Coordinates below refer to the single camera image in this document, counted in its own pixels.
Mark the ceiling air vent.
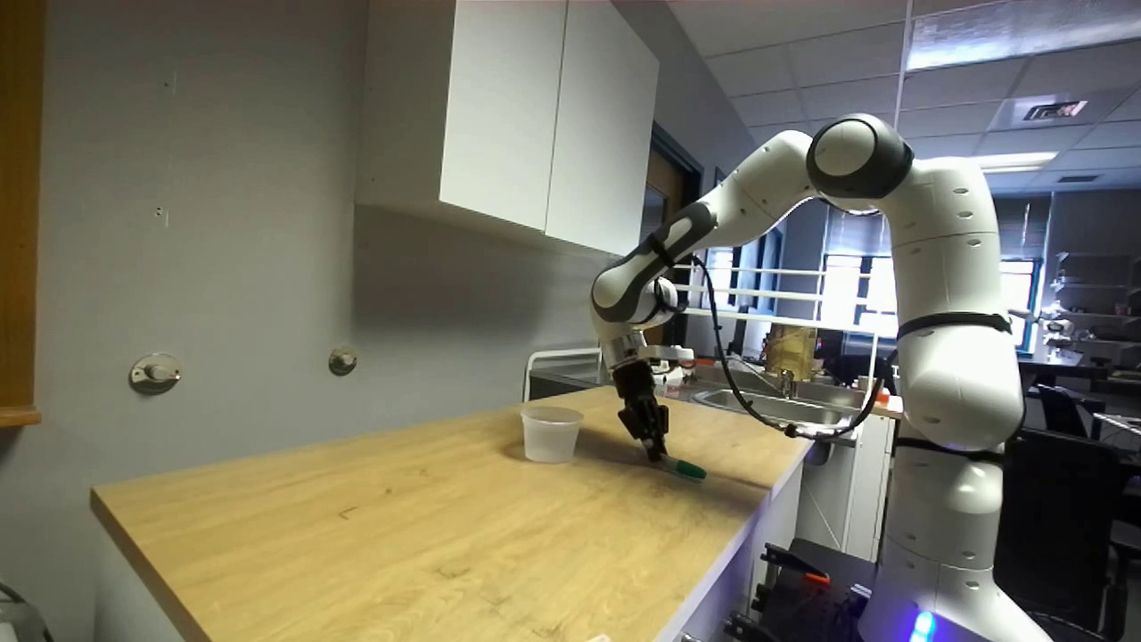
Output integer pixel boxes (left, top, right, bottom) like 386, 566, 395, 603
995, 89, 1114, 132

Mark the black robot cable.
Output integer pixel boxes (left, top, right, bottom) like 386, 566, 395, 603
678, 249, 886, 446

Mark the ceiling light panel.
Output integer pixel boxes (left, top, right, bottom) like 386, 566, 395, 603
937, 145, 1063, 178

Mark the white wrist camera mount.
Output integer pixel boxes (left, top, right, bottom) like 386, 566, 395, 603
638, 343, 698, 370

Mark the clear plastic cup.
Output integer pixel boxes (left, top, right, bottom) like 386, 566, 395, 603
516, 403, 588, 467

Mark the grey dish rack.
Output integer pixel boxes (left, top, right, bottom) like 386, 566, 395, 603
520, 343, 610, 406

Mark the brown paper bag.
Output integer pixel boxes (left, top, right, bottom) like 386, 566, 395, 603
762, 322, 827, 386

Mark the black and red tool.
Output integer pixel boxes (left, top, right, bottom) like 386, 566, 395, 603
724, 537, 875, 642

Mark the narrow white cabinet door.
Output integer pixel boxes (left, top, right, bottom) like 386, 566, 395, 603
434, 0, 571, 236

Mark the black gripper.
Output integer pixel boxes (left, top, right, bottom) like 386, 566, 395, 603
610, 360, 671, 465

